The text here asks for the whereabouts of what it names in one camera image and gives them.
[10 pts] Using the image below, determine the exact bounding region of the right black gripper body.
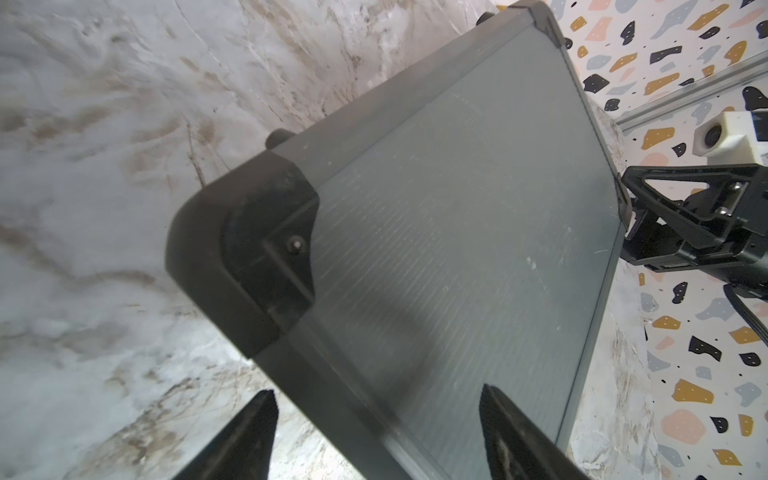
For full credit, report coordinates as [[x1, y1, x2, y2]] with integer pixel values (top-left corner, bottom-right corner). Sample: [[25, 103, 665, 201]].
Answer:
[[694, 180, 767, 300]]

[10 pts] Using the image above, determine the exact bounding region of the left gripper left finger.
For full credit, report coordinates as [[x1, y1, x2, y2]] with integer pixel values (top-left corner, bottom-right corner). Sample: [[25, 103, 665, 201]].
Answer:
[[174, 390, 279, 480]]

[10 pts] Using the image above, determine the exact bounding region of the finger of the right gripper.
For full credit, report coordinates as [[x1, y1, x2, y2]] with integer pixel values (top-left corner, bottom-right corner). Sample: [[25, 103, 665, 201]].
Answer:
[[622, 164, 767, 228], [620, 209, 706, 270]]

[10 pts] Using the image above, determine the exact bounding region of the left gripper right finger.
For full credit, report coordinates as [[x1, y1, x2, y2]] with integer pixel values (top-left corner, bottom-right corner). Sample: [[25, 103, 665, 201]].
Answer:
[[479, 384, 588, 480]]

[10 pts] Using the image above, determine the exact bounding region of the grey poker set case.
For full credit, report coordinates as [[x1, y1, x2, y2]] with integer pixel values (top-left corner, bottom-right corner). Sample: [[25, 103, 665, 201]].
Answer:
[[165, 1, 627, 479]]

